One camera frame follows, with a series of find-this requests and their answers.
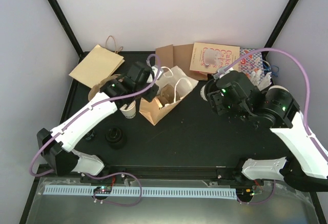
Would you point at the white slotted cable duct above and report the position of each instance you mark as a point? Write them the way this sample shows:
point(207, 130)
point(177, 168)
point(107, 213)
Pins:
point(161, 192)

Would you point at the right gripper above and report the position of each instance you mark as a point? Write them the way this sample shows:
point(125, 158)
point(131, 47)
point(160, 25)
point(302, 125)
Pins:
point(214, 98)

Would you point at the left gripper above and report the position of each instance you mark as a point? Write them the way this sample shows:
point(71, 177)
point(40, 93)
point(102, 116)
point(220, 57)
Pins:
point(149, 97)

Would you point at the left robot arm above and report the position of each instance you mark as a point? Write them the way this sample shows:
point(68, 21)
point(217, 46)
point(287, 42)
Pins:
point(57, 146)

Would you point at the pulp cup carrier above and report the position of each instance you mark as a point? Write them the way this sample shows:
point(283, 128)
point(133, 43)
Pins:
point(167, 95)

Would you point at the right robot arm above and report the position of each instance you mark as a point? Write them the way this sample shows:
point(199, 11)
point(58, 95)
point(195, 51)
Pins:
point(276, 109)

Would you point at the yellow kraft paper bag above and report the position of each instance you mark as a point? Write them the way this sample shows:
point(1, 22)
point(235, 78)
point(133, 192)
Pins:
point(96, 66)

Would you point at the brown flat paper bag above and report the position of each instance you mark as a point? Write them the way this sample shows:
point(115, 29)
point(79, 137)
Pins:
point(171, 56)

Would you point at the orange paper bag white handles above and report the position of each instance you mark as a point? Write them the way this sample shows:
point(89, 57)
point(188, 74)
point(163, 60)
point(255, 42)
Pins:
point(174, 86)

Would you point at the single white paper cup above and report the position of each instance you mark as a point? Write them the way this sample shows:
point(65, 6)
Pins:
point(203, 93)

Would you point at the stack of white paper cups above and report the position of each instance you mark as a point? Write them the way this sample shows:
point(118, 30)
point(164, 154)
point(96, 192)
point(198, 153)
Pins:
point(129, 111)

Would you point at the cakes printed paper bag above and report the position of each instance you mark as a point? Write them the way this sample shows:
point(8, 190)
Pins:
point(208, 58)

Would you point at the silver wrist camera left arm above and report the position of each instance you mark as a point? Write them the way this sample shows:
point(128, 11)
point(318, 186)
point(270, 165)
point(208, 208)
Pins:
point(157, 72)

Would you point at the blue checkered paper bag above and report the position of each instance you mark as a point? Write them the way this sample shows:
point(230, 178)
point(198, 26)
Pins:
point(253, 63)

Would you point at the stack of black cup lids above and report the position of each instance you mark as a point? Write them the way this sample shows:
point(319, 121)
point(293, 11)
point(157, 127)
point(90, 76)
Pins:
point(116, 138)

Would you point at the stack of pulp cup carriers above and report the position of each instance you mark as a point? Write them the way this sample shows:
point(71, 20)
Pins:
point(96, 88)

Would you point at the cup of white straws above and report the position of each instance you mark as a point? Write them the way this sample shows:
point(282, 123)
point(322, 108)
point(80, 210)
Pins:
point(263, 83)

